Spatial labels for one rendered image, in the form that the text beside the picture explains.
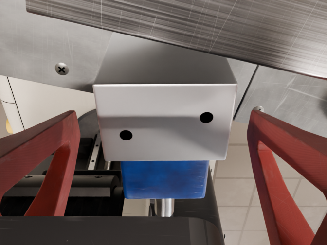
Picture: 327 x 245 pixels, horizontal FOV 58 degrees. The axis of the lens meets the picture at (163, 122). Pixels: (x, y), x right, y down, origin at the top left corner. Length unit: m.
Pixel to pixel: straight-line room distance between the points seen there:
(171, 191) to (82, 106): 0.67
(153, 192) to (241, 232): 1.60
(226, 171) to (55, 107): 0.83
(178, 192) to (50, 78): 0.09
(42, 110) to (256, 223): 1.25
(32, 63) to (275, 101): 0.13
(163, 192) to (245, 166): 1.22
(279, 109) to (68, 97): 0.68
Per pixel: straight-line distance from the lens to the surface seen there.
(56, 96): 0.82
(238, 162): 1.34
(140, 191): 0.15
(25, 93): 0.84
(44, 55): 0.17
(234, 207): 1.58
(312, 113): 0.19
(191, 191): 0.16
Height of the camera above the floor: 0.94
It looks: 54 degrees down
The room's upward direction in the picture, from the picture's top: 179 degrees clockwise
